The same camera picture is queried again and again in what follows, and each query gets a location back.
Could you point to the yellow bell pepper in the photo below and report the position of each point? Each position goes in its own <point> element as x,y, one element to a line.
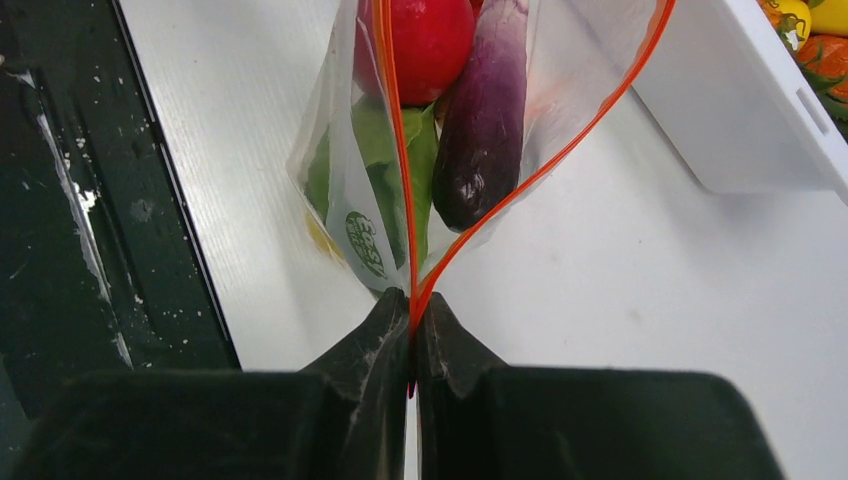
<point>790,19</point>

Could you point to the clear zip top bag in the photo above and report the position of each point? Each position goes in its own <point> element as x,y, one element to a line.
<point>581,57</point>

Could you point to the white plastic bin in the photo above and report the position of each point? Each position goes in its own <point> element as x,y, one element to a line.
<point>731,100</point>

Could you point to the red apple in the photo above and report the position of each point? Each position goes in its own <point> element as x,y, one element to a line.
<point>432,41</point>

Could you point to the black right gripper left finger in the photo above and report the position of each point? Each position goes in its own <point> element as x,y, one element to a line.
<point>342,416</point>

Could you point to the green leaf vegetable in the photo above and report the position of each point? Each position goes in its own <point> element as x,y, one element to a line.
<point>374,136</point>

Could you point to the purple eggplant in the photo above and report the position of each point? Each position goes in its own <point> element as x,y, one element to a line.
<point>479,156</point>

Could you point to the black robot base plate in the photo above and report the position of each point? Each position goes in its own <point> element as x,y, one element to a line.
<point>101,269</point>

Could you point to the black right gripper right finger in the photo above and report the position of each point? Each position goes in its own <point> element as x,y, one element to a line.
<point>482,418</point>

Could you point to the yellow banana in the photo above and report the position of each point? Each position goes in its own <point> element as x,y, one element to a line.
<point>829,17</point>

